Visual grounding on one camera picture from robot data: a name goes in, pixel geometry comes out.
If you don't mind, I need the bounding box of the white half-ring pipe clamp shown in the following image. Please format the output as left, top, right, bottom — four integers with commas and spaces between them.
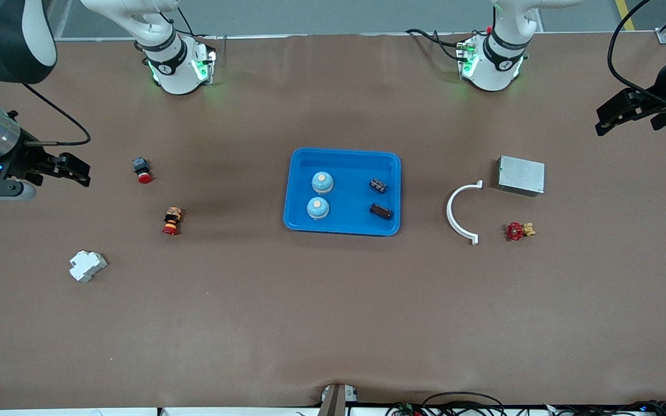
446, 180, 484, 246

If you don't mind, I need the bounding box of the tangled floor cable bundle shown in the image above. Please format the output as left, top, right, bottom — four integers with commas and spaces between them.
550, 400, 666, 416

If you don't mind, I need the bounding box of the blue plastic tray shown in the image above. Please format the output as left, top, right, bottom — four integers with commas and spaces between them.
283, 147, 402, 237

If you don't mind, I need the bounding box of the red emergency stop button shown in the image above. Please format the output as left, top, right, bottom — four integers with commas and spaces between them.
132, 157, 154, 185

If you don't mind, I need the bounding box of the red yellow black switch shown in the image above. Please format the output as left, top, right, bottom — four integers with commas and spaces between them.
162, 207, 184, 236

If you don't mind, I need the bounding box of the blue desk bell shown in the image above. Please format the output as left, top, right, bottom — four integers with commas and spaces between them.
306, 196, 330, 221
311, 171, 335, 195

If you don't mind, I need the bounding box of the white circuit breaker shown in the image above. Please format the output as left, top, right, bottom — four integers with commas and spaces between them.
69, 249, 108, 284

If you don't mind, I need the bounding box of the black looped floor cable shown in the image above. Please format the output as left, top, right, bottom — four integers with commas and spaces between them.
421, 391, 508, 416

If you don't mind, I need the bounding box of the black right base cable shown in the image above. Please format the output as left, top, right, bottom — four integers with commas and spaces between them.
177, 6, 218, 41

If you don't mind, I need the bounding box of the silver metal power supply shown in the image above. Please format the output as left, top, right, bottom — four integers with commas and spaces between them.
496, 155, 546, 198

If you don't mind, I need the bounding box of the black left base cable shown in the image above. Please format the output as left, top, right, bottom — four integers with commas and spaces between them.
405, 28, 465, 61

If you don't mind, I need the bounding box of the brass valve red handwheel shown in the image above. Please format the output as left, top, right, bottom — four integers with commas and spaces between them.
505, 221, 537, 242

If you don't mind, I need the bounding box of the black base cable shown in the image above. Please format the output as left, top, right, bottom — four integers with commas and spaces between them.
177, 6, 218, 41
405, 28, 465, 61

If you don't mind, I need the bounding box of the grey metal table bracket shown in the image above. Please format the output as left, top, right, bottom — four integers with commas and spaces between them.
319, 383, 360, 416

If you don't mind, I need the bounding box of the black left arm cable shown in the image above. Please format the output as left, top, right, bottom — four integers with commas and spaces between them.
606, 0, 666, 110

